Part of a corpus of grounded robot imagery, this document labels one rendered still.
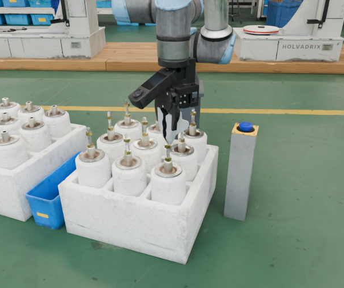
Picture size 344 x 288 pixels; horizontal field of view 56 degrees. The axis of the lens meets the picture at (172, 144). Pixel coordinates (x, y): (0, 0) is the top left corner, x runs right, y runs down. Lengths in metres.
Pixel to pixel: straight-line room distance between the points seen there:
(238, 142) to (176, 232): 0.31
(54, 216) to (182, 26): 0.68
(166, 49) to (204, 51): 0.55
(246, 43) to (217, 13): 1.61
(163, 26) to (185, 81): 0.14
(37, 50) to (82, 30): 0.42
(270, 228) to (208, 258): 0.24
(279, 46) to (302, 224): 1.94
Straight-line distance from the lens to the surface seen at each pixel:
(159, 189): 0.85
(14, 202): 1.15
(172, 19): 0.70
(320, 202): 1.27
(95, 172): 0.93
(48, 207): 1.06
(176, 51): 0.71
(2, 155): 1.12
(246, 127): 0.95
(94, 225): 1.00
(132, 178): 0.88
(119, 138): 1.03
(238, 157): 0.97
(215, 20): 1.21
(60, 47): 2.96
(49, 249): 1.06
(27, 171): 1.12
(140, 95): 0.71
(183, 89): 0.75
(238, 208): 1.08
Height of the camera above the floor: 0.72
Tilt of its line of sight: 28 degrees down
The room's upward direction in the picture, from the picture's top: straight up
